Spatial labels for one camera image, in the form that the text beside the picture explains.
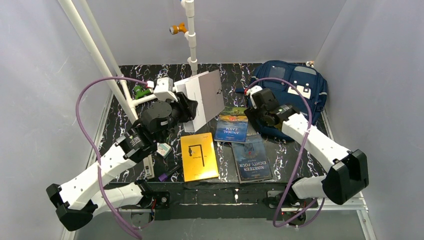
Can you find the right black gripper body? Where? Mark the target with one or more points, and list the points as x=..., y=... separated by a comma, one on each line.
x=257, y=108

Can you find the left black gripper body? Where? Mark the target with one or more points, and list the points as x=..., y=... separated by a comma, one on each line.
x=188, y=106

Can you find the blue Animal Farm book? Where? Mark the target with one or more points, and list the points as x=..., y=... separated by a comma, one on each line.
x=232, y=125

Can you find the navy blue student backpack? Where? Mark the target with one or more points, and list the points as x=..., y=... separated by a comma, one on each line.
x=286, y=80

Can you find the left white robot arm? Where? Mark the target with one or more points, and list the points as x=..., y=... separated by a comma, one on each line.
x=82, y=198

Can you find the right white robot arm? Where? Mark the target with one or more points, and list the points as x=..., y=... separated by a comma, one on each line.
x=346, y=170

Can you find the white green card pack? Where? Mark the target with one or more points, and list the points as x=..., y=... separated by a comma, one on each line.
x=163, y=149

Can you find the Nineteen Eighty-Four book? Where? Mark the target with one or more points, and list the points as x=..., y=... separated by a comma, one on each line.
x=251, y=161

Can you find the green pipe valve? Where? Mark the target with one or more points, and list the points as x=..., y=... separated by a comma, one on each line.
x=141, y=92

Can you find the yellow book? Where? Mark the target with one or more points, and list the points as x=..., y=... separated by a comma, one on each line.
x=199, y=160

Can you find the white glue stick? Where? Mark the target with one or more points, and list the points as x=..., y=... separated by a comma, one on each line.
x=148, y=167

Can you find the purple black marker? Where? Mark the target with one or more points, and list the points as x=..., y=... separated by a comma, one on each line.
x=169, y=173

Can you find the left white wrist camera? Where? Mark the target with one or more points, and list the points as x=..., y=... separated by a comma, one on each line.
x=163, y=90

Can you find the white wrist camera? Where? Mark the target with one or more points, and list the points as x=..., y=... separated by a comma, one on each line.
x=163, y=90
x=250, y=92

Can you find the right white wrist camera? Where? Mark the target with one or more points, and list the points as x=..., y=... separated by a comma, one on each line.
x=250, y=92

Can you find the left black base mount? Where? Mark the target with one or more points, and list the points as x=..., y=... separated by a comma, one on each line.
x=152, y=198

